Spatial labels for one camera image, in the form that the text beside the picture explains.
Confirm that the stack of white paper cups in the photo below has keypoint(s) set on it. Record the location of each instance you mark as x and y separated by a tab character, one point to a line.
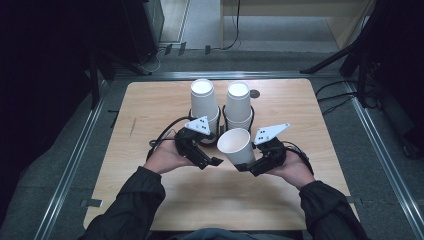
203	100
238	106

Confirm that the black metal stand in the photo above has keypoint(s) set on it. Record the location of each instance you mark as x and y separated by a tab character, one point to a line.
100	66

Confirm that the person's lap in jeans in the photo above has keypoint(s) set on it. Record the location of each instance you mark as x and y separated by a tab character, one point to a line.
233	235

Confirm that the black tripod stand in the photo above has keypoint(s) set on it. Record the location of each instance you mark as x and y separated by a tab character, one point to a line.
353	46

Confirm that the person's left hand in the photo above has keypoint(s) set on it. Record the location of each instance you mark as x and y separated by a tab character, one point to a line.
165	158

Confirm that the white paper cup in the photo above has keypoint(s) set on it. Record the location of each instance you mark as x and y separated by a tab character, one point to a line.
238	148

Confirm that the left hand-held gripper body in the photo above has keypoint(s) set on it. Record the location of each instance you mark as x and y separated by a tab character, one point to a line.
191	143

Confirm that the dark round table grommet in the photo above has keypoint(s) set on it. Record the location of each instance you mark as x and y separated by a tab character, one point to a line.
255	93

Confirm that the metal floor rail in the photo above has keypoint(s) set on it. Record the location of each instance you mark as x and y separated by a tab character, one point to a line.
71	166
220	74
383	160

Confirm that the dark cabinet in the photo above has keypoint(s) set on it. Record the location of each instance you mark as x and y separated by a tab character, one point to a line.
143	26

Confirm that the person's right hand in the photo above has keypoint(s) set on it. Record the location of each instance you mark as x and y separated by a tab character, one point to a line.
293	170

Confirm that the black tape strip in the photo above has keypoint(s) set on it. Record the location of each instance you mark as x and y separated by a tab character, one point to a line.
207	50
168	49
182	48

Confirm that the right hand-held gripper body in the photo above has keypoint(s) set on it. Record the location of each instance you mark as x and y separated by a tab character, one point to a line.
273	155

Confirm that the grey tape piece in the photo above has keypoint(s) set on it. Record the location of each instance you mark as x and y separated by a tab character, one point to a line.
93	202

